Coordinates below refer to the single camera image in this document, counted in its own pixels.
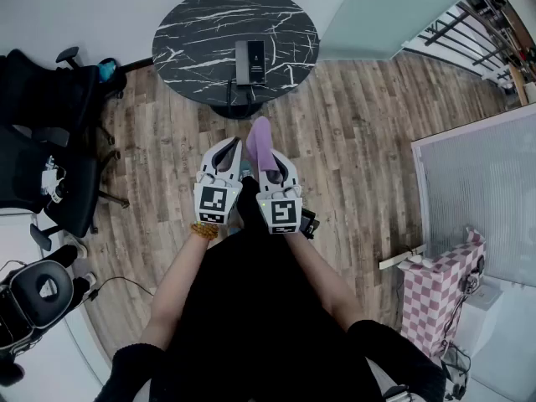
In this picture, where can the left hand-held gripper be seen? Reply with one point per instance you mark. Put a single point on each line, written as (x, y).
(211, 201)

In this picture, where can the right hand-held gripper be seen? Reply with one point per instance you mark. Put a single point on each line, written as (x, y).
(285, 214)

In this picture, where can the purple cloth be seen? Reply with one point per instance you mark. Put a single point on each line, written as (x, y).
(259, 140)

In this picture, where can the person's left forearm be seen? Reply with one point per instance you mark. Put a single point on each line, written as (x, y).
(176, 283)

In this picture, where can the person's right forearm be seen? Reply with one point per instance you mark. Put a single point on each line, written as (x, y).
(318, 274)

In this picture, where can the person's teal shoe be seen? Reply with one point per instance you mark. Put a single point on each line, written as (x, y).
(246, 170)

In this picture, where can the black waist-mounted screen device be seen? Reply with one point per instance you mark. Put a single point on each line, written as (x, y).
(309, 223)

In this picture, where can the round black marble table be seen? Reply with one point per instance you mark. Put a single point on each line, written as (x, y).
(197, 36)

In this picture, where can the person's black clothing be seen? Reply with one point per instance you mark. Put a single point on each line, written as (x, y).
(251, 308)

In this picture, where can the long white bar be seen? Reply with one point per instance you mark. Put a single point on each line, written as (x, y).
(402, 259)

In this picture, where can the black office chair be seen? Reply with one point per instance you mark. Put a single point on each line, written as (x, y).
(71, 207)
(46, 86)

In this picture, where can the small white gadget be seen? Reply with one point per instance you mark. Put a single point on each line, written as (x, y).
(53, 182)

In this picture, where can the white power strip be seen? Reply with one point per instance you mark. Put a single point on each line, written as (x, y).
(89, 278)

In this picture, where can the frosted glass door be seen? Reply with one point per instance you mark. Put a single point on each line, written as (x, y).
(377, 19)

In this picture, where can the pink checkered box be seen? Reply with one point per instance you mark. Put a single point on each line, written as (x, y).
(431, 300)

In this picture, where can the white ribbed glass partition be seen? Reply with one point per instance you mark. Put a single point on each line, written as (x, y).
(481, 191)

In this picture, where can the black metal railing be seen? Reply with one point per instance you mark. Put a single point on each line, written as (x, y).
(460, 40)

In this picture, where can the white box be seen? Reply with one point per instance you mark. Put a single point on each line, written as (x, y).
(481, 297)

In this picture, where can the black padded grey-rimmed device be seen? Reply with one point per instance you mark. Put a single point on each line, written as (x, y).
(25, 304)

